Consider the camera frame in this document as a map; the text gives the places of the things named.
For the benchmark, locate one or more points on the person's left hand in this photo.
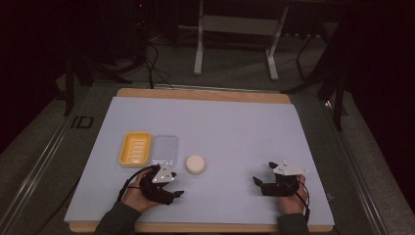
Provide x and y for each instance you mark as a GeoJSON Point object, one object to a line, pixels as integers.
{"type": "Point", "coordinates": [136, 197]}

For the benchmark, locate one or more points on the black tripod stand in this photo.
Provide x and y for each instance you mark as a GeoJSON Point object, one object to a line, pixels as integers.
{"type": "Point", "coordinates": [78, 65]}

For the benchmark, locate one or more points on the pale blue table mat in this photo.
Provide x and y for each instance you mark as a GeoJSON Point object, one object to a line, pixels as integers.
{"type": "Point", "coordinates": [235, 137]}

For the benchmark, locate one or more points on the light blue rectangular tray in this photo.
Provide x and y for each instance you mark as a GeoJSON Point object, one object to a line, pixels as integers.
{"type": "Point", "coordinates": [164, 150]}

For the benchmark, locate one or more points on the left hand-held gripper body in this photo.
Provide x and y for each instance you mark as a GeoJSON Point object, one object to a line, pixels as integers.
{"type": "Point", "coordinates": [156, 191]}

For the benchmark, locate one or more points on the round white soap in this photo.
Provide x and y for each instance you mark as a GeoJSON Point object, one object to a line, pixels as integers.
{"type": "Point", "coordinates": [195, 164]}

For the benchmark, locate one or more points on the person's right hand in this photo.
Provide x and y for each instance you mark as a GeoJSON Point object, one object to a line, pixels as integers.
{"type": "Point", "coordinates": [293, 202]}

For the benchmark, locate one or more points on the white metal stand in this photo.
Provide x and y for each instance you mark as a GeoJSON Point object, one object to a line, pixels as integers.
{"type": "Point", "coordinates": [239, 25]}

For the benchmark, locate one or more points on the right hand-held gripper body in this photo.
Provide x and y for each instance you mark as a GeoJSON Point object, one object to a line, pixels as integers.
{"type": "Point", "coordinates": [283, 184]}

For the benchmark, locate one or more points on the metal floor rail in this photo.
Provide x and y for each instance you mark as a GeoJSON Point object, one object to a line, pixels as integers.
{"type": "Point", "coordinates": [36, 169]}

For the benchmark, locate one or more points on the yellow soap dish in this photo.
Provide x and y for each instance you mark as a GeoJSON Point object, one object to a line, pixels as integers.
{"type": "Point", "coordinates": [135, 149]}

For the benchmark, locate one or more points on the black metal stand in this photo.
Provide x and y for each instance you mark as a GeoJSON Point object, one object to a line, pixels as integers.
{"type": "Point", "coordinates": [336, 81]}

